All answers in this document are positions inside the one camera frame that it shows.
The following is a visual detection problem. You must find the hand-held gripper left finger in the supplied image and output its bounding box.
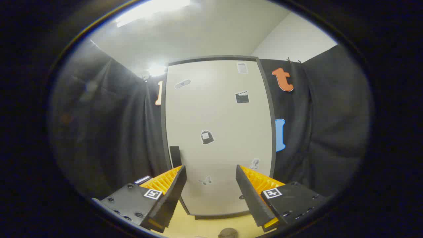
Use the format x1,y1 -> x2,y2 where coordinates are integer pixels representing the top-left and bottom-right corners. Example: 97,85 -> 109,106
92,165 -> 187,233

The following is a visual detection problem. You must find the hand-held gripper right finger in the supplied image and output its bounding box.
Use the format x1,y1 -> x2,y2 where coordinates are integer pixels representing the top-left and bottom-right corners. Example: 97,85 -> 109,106
236,165 -> 327,232

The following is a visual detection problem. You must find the grey shoe cabinet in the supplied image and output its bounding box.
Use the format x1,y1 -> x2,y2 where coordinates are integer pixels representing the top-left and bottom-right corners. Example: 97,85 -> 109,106
161,55 -> 277,220

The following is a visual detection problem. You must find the brown fuzzy shoe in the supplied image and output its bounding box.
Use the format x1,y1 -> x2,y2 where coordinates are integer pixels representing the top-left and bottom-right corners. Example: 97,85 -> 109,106
218,227 -> 238,238

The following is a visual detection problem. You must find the white shoe cabinet door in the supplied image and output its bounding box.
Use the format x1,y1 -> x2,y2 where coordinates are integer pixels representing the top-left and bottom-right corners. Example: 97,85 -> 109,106
165,60 -> 276,216

